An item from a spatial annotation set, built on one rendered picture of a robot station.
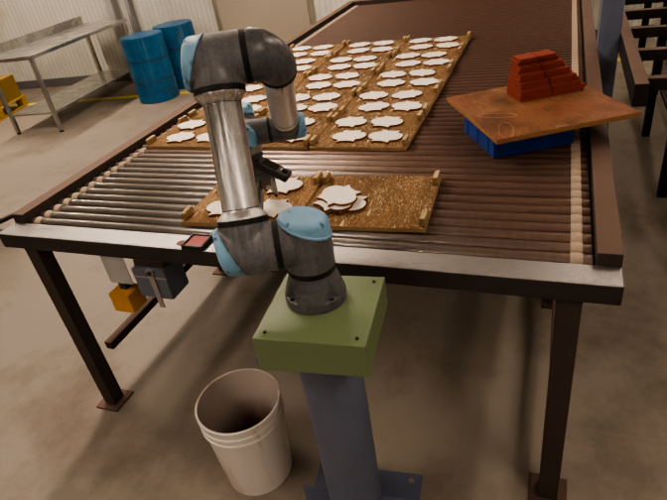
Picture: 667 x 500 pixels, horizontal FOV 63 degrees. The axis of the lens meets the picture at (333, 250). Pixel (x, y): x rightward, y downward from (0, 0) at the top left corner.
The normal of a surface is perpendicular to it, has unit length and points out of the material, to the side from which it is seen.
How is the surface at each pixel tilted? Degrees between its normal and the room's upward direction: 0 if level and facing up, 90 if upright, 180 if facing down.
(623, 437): 0
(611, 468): 0
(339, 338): 2
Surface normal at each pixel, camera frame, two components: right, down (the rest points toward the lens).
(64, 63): -0.23, 0.55
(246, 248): 0.07, 0.12
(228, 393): 0.55, 0.33
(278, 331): -0.11, -0.85
